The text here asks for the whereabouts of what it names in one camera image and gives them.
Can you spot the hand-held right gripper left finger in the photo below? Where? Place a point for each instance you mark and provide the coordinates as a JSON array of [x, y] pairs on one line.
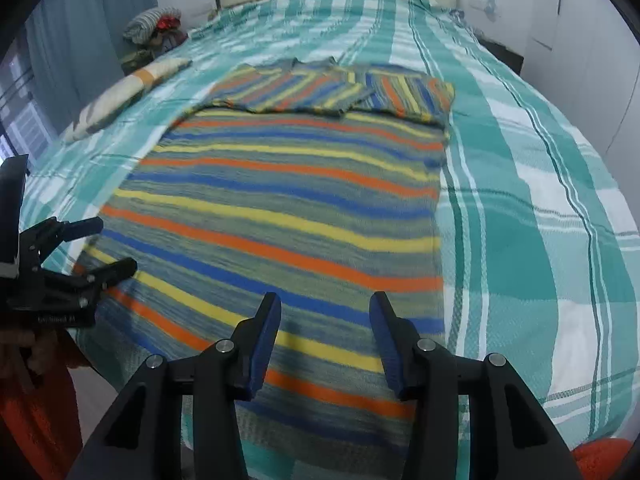
[[262, 350]]

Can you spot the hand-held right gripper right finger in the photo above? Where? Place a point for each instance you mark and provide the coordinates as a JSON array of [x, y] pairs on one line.
[[387, 350]]

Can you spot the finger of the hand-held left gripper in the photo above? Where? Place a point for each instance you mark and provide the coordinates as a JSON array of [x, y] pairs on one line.
[[112, 270], [75, 229]]

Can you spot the striped knit sweater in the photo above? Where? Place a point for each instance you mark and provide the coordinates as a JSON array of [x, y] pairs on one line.
[[280, 200]]

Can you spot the pile of clothes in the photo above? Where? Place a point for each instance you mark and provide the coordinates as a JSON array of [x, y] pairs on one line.
[[155, 27]]

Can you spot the person's left hand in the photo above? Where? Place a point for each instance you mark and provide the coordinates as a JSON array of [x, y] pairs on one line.
[[37, 352]]

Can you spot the person's orange clothing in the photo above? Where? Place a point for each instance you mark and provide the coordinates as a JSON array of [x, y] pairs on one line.
[[35, 425]]

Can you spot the window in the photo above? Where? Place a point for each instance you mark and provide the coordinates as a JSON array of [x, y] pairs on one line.
[[20, 110]]

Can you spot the beige patchwork cushion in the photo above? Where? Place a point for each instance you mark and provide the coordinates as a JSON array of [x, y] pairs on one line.
[[120, 95]]

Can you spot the green plaid bedsheet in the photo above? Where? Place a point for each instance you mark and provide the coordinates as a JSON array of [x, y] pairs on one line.
[[515, 200]]

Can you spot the grey-blue curtain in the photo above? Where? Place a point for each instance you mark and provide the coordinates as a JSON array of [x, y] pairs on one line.
[[90, 25]]

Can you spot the dark bedside table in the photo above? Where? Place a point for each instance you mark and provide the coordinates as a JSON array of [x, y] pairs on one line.
[[505, 55]]

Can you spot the white wardrobe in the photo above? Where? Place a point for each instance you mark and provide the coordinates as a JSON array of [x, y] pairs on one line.
[[575, 35]]

